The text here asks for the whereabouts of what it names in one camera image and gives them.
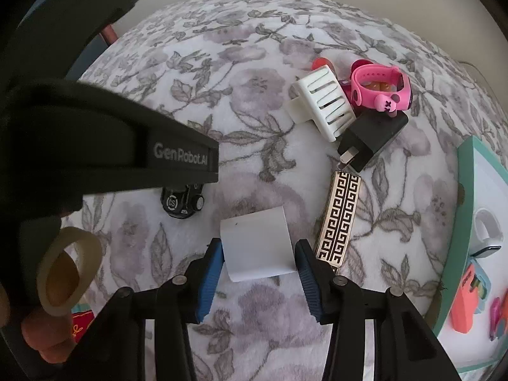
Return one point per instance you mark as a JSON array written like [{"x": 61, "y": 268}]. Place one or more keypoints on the teal cardboard box tray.
[{"x": 464, "y": 174}]

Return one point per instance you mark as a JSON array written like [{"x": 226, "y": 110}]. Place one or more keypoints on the red printed cloth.
[{"x": 81, "y": 323}]

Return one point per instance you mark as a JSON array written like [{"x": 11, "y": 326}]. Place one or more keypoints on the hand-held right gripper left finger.
[{"x": 210, "y": 281}]

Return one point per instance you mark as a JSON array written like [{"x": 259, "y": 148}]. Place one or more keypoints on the greek-key patterned lighter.
[{"x": 337, "y": 214}]

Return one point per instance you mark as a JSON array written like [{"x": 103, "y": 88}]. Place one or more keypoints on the orange and blue toy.
[{"x": 464, "y": 305}]

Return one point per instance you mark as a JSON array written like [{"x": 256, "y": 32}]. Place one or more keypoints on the pink wrist watch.
[{"x": 377, "y": 72}]

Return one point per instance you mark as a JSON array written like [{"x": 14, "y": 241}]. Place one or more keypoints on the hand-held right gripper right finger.
[{"x": 307, "y": 281}]

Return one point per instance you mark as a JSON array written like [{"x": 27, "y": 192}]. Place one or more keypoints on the white wrist band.
[{"x": 488, "y": 250}]

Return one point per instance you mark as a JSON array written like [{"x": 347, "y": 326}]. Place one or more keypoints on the black charger plug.
[{"x": 373, "y": 137}]

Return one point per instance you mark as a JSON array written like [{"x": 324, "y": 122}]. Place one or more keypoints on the person's left hand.
[{"x": 45, "y": 327}]

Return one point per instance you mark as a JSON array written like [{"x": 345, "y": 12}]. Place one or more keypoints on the black toy car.
[{"x": 178, "y": 204}]

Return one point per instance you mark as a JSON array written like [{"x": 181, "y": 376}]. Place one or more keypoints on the white claw hair clip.
[{"x": 337, "y": 121}]

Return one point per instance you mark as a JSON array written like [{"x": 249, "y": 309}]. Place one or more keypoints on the pink frame edge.
[{"x": 108, "y": 33}]

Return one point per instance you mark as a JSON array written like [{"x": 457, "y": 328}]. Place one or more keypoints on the dark blue panel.
[{"x": 89, "y": 55}]

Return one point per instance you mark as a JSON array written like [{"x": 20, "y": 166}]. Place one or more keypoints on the magenta tube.
[{"x": 496, "y": 313}]

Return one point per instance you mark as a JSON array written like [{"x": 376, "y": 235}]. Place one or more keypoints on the white rectangular block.
[{"x": 258, "y": 242}]

